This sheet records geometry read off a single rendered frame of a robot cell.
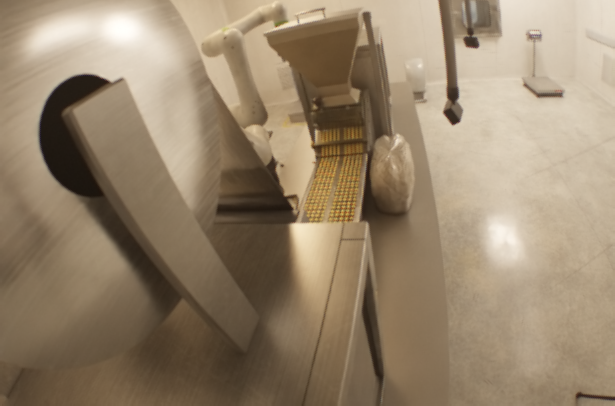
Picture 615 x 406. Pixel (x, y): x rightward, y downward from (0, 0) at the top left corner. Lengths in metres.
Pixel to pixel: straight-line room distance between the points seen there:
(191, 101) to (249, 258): 0.20
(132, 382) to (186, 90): 0.30
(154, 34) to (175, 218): 0.14
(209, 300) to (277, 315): 0.09
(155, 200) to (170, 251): 0.03
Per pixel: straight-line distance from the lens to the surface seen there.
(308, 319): 0.29
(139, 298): 0.22
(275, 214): 0.45
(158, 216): 0.19
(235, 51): 1.44
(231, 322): 0.26
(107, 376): 0.38
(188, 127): 0.26
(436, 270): 0.98
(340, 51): 1.13
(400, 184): 1.08
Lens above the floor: 1.59
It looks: 32 degrees down
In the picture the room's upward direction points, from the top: 16 degrees counter-clockwise
